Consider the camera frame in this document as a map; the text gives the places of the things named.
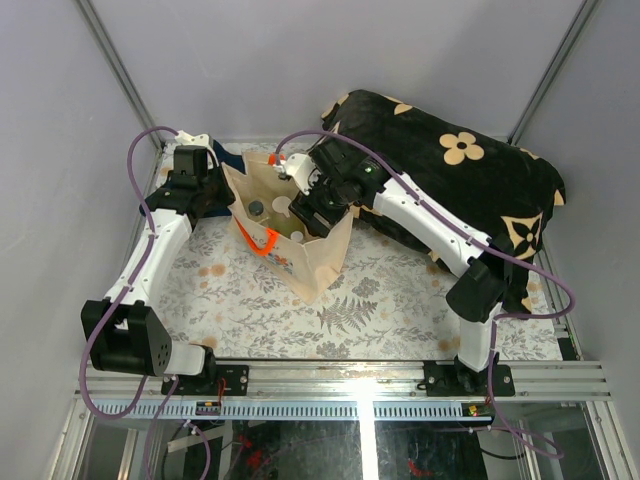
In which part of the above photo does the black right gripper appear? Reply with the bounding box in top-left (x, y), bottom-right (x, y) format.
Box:
top-left (288, 168), bottom-right (349, 239)

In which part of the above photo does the green lotion pump bottle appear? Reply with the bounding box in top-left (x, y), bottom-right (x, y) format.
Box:
top-left (270, 196), bottom-right (304, 238)

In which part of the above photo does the beige canvas tote bag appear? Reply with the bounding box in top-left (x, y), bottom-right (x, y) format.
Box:
top-left (222, 152), bottom-right (353, 304)

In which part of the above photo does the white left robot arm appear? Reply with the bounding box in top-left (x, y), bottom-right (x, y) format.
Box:
top-left (81, 145), bottom-right (235, 395)

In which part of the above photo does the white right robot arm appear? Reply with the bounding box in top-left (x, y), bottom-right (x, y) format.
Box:
top-left (275, 140), bottom-right (512, 395)

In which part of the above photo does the dark blue cloth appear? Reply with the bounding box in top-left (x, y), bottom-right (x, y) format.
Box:
top-left (213, 140), bottom-right (246, 174)

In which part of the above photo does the floral patterned table mat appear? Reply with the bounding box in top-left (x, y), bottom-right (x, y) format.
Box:
top-left (152, 141), bottom-right (566, 362)

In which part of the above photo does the black floral plush blanket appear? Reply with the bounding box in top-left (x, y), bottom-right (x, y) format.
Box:
top-left (304, 89), bottom-right (567, 314)

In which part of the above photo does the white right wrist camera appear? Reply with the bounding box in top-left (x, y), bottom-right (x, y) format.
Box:
top-left (274, 153), bottom-right (318, 196)

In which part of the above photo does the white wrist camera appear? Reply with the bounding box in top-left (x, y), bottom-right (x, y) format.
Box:
top-left (174, 130), bottom-right (211, 148)
top-left (274, 153), bottom-right (318, 196)

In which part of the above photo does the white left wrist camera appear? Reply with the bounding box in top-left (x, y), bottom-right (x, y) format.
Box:
top-left (174, 130), bottom-right (211, 148)

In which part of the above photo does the aluminium mounting rail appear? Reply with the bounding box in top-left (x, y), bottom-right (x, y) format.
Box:
top-left (160, 359), bottom-right (612, 400)

